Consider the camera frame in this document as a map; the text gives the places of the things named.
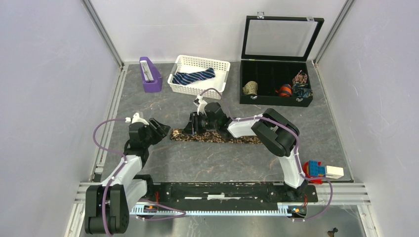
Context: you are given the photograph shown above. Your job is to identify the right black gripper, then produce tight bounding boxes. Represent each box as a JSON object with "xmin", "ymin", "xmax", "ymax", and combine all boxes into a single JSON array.
[{"xmin": 181, "ymin": 112, "xmax": 218, "ymax": 136}]

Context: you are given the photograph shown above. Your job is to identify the brown floral tie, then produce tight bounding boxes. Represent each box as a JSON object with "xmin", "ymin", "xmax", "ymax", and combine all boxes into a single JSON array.
[{"xmin": 169, "ymin": 129, "xmax": 263, "ymax": 145}]

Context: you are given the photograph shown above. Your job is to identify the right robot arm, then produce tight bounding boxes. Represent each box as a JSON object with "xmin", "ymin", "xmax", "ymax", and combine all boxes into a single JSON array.
[{"xmin": 180, "ymin": 102, "xmax": 308, "ymax": 201}]

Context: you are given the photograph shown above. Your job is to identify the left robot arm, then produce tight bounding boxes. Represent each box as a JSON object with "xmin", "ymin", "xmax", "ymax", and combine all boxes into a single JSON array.
[{"xmin": 84, "ymin": 113, "xmax": 171, "ymax": 236}]

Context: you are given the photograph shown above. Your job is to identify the navy striped tie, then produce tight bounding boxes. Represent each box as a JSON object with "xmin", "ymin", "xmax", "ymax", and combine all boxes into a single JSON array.
[{"xmin": 172, "ymin": 68, "xmax": 215, "ymax": 85}]

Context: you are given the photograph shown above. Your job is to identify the purple metronome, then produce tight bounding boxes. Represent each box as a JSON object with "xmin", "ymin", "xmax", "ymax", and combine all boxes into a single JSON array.
[{"xmin": 139, "ymin": 57, "xmax": 163, "ymax": 93}]

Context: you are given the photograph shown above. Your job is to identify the white plastic basket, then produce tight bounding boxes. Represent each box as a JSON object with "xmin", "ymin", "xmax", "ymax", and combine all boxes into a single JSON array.
[{"xmin": 168, "ymin": 55, "xmax": 231, "ymax": 99}]

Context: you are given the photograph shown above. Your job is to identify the olive rolled tie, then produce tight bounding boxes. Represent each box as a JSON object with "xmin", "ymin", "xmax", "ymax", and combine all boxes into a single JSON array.
[{"xmin": 242, "ymin": 80, "xmax": 258, "ymax": 96}]

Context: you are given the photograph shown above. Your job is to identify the orange navy rolled tie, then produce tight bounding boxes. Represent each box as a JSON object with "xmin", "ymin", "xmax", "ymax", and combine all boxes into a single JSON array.
[{"xmin": 275, "ymin": 84, "xmax": 293, "ymax": 97}]

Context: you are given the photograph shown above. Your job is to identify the black display case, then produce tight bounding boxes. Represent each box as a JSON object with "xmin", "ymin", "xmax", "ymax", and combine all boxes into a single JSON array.
[{"xmin": 239, "ymin": 16, "xmax": 325, "ymax": 107}]

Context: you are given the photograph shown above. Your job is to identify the teal patterned tie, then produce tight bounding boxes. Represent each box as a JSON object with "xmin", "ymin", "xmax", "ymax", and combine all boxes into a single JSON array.
[{"xmin": 292, "ymin": 83, "xmax": 313, "ymax": 98}]

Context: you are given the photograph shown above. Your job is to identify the pink patterned tie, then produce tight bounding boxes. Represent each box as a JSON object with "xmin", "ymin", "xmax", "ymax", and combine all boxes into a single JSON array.
[{"xmin": 292, "ymin": 70, "xmax": 308, "ymax": 84}]

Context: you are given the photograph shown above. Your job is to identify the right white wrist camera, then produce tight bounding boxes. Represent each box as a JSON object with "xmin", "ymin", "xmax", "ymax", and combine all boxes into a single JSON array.
[{"xmin": 193, "ymin": 95, "xmax": 208, "ymax": 115}]

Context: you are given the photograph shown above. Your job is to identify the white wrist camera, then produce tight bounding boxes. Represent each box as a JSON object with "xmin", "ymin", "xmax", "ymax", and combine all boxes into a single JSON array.
[
  {"xmin": 125, "ymin": 113, "xmax": 149, "ymax": 125},
  {"xmin": 193, "ymin": 95, "xmax": 208, "ymax": 115}
]

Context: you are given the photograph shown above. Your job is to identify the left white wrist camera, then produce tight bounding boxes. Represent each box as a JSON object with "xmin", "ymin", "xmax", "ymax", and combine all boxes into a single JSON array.
[{"xmin": 125, "ymin": 113, "xmax": 149, "ymax": 125}]

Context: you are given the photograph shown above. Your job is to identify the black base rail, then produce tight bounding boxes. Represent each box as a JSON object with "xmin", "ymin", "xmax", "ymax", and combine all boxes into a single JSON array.
[{"xmin": 145, "ymin": 182, "xmax": 318, "ymax": 211}]

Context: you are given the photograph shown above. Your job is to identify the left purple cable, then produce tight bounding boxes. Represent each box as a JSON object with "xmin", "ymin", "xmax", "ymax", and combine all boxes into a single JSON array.
[{"xmin": 93, "ymin": 118, "xmax": 187, "ymax": 236}]

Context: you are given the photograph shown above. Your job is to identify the purple cable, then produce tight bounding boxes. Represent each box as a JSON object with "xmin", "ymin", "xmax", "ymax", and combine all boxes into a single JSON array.
[
  {"xmin": 93, "ymin": 118, "xmax": 187, "ymax": 236},
  {"xmin": 198, "ymin": 87, "xmax": 334, "ymax": 222}
]

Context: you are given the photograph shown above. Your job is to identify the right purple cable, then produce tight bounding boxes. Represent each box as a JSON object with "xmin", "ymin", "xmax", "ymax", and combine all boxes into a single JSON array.
[{"xmin": 198, "ymin": 87, "xmax": 334, "ymax": 222}]

